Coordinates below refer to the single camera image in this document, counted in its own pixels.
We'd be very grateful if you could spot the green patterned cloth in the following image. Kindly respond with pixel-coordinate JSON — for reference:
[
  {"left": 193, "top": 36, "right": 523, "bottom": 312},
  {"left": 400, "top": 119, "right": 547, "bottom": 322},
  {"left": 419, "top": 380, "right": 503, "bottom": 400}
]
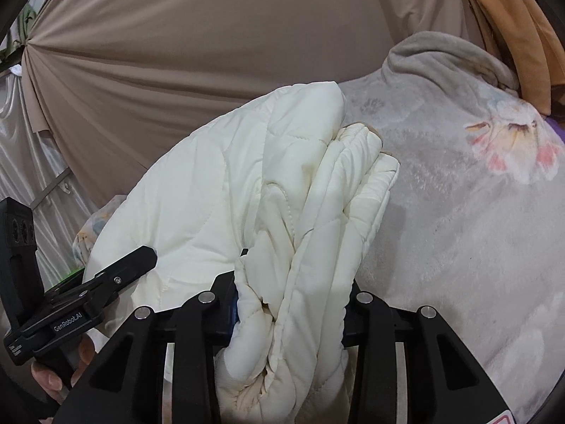
[{"left": 4, "top": 0, "right": 42, "bottom": 70}]

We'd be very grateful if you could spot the purple cloth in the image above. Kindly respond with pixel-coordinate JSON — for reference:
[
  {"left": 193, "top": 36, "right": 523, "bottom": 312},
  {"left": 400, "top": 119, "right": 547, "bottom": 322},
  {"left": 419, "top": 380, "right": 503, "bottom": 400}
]
[{"left": 546, "top": 116, "right": 565, "bottom": 143}]

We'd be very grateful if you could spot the metal rail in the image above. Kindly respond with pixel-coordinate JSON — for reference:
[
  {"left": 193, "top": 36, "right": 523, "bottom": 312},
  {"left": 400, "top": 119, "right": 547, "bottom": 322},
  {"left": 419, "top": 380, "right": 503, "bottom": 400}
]
[{"left": 30, "top": 167, "right": 72, "bottom": 213}]

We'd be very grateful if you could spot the beige sheet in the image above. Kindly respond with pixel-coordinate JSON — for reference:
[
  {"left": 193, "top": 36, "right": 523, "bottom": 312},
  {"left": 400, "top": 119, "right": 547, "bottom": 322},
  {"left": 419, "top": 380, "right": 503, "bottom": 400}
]
[{"left": 24, "top": 0, "right": 488, "bottom": 219}]

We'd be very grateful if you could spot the person's left hand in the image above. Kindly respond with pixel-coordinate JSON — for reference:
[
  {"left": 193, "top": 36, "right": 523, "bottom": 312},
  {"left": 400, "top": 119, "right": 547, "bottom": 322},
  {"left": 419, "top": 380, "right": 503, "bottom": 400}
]
[{"left": 31, "top": 335, "right": 97, "bottom": 404}]

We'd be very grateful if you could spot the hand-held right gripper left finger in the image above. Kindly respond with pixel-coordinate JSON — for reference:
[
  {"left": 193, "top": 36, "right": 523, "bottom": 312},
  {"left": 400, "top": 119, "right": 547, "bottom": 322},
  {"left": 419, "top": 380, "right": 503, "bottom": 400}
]
[{"left": 53, "top": 271, "right": 241, "bottom": 424}]

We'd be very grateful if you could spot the grey floral blanket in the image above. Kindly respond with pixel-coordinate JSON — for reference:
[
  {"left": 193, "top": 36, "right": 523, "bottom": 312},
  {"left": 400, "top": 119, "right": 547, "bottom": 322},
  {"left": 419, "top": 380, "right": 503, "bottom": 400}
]
[{"left": 73, "top": 30, "right": 565, "bottom": 418}]

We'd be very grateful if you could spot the orange cloth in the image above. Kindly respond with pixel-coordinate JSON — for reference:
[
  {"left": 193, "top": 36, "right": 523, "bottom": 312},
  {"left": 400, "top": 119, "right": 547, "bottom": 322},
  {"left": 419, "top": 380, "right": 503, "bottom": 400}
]
[{"left": 457, "top": 0, "right": 558, "bottom": 116}]

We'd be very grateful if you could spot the cream quilted garment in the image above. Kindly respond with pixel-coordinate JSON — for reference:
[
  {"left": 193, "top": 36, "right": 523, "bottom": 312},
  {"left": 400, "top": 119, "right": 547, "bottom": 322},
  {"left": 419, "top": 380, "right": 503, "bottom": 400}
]
[{"left": 82, "top": 80, "right": 401, "bottom": 424}]

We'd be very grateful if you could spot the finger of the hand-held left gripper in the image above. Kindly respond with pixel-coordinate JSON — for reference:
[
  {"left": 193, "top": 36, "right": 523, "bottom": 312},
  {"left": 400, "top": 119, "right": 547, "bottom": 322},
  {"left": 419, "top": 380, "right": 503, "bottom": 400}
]
[{"left": 82, "top": 245, "right": 159, "bottom": 303}]

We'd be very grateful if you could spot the silver white curtain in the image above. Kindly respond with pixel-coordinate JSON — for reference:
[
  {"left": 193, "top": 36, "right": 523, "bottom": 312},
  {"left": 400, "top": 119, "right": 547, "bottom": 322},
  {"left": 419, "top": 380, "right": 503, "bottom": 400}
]
[{"left": 0, "top": 71, "right": 104, "bottom": 277}]

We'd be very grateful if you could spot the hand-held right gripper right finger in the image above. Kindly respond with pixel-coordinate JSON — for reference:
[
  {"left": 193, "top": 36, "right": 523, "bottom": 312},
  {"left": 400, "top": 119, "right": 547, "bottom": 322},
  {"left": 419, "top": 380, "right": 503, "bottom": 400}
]
[{"left": 342, "top": 279, "right": 516, "bottom": 424}]

